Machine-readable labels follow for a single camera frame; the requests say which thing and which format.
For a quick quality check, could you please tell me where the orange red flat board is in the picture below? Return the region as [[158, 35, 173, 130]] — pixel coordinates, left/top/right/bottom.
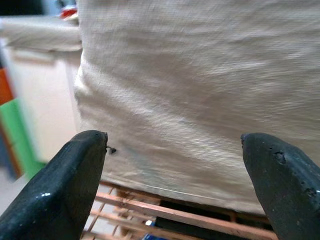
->
[[0, 68, 15, 106]]

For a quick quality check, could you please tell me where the wooden slatted pallet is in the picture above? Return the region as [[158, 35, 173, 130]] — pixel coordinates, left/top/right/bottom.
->
[[81, 181, 278, 240]]

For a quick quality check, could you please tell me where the green flat board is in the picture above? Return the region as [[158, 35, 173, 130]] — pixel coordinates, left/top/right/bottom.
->
[[0, 97, 46, 181]]

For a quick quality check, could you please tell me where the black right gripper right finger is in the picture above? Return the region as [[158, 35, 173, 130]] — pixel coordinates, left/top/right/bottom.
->
[[240, 132, 320, 240]]

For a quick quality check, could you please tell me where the cream kitchen cabinet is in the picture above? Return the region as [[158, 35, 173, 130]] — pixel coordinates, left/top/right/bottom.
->
[[1, 47, 81, 163]]

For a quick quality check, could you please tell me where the red white object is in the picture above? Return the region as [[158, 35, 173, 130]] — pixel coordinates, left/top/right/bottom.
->
[[59, 6, 80, 21]]

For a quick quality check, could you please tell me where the cream woven cloth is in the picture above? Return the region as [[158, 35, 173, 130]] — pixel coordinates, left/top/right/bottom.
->
[[73, 0, 320, 216], [0, 16, 83, 53]]

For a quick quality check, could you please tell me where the blue flat board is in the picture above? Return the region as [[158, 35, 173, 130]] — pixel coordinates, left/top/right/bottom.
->
[[0, 129, 16, 181]]

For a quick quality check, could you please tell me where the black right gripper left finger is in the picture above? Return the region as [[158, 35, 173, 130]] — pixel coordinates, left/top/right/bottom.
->
[[0, 129, 109, 240]]

